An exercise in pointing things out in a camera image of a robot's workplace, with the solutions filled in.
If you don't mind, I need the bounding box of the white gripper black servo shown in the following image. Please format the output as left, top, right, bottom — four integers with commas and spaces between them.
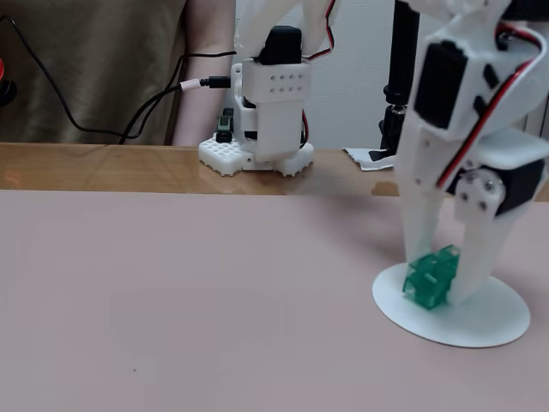
395, 114, 549, 306

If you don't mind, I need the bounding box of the black usb cable pink plug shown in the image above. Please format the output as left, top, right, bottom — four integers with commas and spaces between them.
118, 75, 235, 146

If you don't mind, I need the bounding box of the black stand pole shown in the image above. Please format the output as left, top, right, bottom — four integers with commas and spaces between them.
377, 0, 422, 163

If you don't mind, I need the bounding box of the teal translucent lego brick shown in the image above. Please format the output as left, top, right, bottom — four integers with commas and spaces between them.
401, 244, 462, 311

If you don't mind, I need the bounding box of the person in olive shirt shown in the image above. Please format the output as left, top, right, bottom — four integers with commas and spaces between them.
0, 15, 238, 139

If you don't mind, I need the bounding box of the pink table mat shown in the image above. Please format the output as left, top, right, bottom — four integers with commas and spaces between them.
0, 188, 549, 412

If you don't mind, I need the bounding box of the white paper circle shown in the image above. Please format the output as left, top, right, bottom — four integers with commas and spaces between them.
371, 262, 532, 349

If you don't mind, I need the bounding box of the red and black knob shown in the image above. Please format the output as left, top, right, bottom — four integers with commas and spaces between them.
0, 58, 19, 109

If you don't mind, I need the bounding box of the white torn paper piece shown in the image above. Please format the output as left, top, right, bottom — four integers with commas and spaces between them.
341, 147, 398, 172

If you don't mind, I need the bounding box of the bare person forearm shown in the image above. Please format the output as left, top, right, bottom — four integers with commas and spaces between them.
165, 0, 238, 148

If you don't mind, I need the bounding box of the black table clamp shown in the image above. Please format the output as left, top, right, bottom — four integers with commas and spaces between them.
215, 107, 236, 144

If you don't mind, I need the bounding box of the white perforated base plate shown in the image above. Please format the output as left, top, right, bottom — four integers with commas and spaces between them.
197, 136, 316, 179

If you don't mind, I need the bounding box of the olive shirt torso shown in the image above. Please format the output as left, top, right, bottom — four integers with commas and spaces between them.
0, 0, 190, 145

